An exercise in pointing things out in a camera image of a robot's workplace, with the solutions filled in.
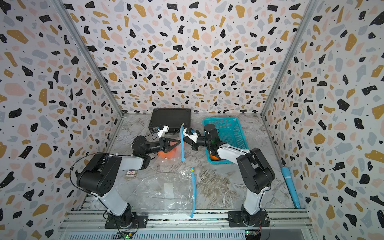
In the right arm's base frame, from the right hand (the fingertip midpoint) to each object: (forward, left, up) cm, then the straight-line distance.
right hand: (184, 138), depth 85 cm
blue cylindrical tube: (-18, -62, -21) cm, 68 cm away
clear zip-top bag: (-8, +3, -3) cm, 10 cm away
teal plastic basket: (+20, -30, -18) cm, 40 cm away
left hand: (-7, +1, +4) cm, 8 cm away
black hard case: (+29, +13, -13) cm, 34 cm away
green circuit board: (-44, +25, -17) cm, 54 cm away
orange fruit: (-5, -17, -12) cm, 22 cm away
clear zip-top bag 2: (-25, +8, -17) cm, 31 cm away
